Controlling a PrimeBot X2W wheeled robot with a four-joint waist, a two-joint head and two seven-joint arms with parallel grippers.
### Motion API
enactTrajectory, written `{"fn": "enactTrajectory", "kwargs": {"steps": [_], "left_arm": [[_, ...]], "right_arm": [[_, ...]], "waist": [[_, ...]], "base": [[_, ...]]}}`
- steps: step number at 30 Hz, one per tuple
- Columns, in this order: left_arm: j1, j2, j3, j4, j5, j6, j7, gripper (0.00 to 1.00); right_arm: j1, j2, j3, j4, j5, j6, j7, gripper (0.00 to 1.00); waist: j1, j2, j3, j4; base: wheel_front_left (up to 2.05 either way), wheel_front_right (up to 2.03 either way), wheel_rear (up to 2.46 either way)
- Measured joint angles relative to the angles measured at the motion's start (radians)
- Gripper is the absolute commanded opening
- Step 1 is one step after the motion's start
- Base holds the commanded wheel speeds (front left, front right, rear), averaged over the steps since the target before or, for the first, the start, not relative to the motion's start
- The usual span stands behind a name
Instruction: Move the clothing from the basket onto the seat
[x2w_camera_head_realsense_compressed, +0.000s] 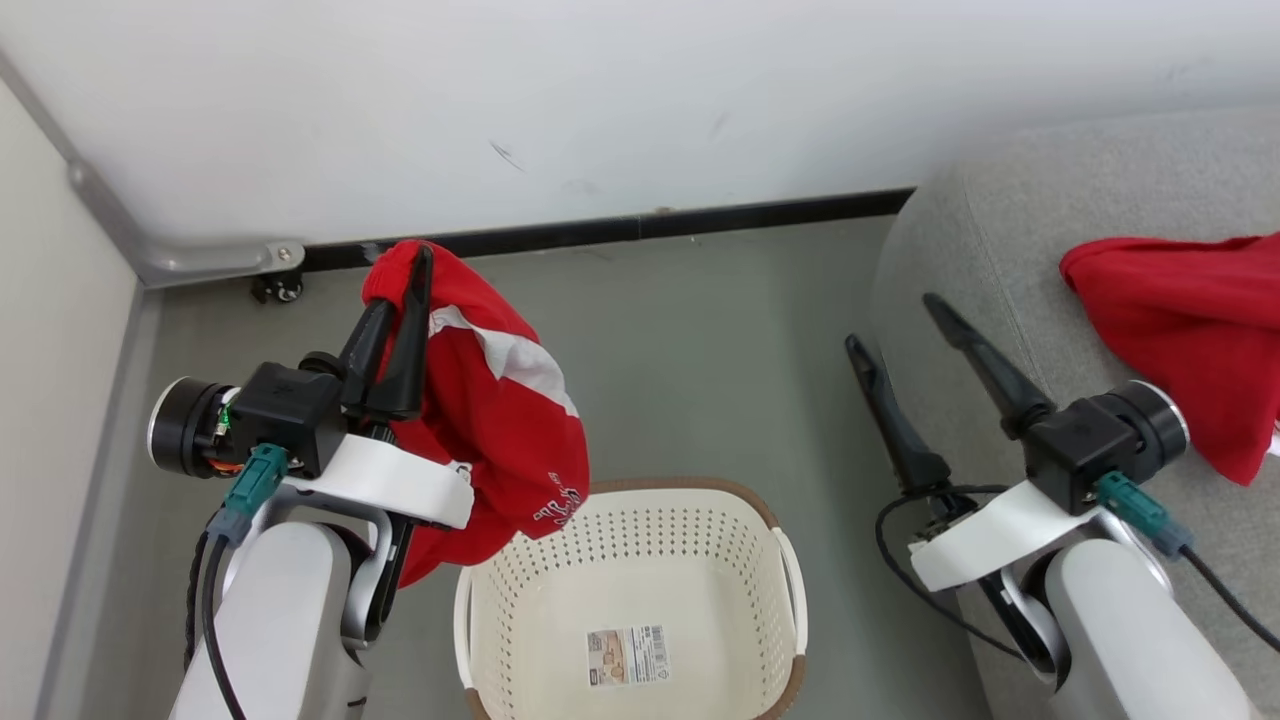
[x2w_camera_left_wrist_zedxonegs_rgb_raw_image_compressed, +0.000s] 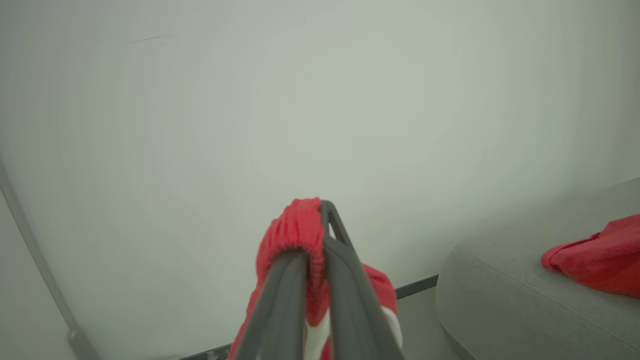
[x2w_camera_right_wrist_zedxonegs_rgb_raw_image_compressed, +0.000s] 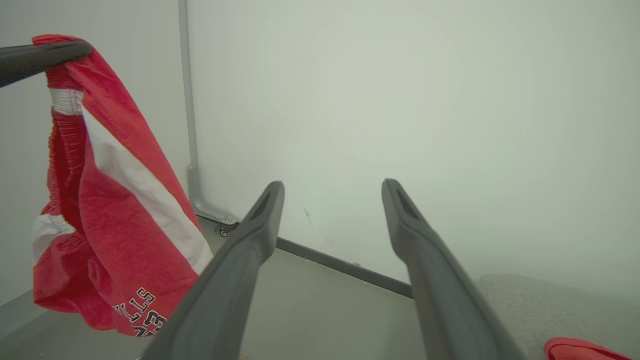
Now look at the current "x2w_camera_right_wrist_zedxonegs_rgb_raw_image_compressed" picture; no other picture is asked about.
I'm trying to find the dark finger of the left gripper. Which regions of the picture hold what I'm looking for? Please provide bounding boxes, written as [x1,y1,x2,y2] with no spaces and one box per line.
[0,40,94,89]

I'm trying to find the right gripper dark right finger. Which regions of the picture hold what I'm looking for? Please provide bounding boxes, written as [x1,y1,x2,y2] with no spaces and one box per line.
[381,178,527,360]

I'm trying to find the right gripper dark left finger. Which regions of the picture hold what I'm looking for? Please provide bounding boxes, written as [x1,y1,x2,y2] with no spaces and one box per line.
[141,180,286,360]

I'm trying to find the red shorts with white stripes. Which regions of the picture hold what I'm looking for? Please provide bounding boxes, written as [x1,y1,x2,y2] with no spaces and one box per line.
[31,33,215,338]

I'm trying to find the plain red garment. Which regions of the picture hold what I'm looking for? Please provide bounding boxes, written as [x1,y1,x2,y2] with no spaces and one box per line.
[543,337,634,360]

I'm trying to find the black baseboard strip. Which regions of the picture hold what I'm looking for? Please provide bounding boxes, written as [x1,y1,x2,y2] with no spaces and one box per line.
[275,236,414,299]

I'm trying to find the grey fabric sofa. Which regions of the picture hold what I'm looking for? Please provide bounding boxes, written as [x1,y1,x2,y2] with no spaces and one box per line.
[477,272,640,360]

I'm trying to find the grey metal frame foot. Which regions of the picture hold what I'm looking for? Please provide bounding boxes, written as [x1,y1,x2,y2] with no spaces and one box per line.
[177,0,239,227]

